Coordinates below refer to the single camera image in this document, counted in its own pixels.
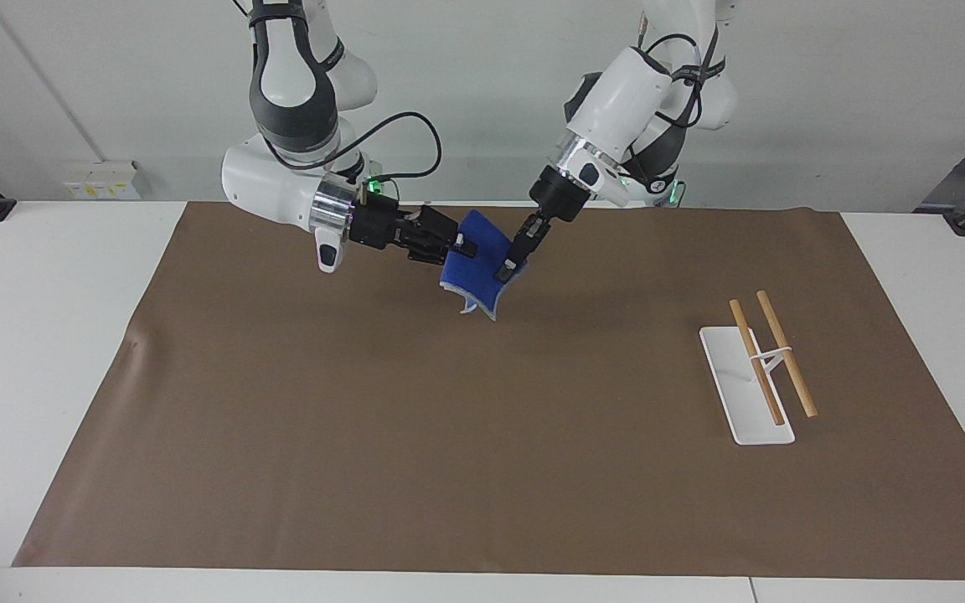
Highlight white rack with wooden bars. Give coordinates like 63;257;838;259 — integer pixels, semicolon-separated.
699;290;819;446

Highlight white wall socket box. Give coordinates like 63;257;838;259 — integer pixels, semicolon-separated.
63;160;142;201

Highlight black cable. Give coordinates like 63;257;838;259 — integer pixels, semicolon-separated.
263;111;444;207
638;12;726;131

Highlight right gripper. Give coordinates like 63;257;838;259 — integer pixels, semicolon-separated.
349;198;478;268

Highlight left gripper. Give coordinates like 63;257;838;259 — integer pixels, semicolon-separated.
520;166;593;242

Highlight blue towel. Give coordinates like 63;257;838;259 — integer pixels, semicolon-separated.
438;209;530;324

